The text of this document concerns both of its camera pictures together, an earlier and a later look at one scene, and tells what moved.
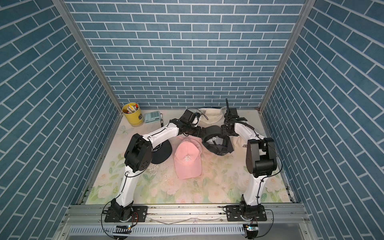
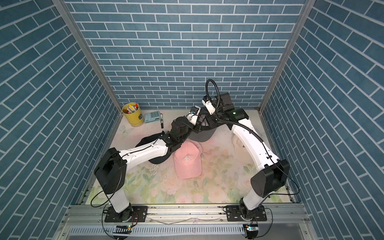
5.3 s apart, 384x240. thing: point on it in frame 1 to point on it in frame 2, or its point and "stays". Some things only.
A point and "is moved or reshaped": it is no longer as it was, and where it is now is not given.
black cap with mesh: x=214 y=140 is moved or reshaped
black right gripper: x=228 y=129 to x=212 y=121
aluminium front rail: x=187 y=222 stays
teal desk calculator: x=152 y=117 stays
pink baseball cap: x=187 y=157 stays
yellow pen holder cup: x=132 y=112 stays
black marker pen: x=161 y=120 stays
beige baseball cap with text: x=239 y=145 is moved or reshaped
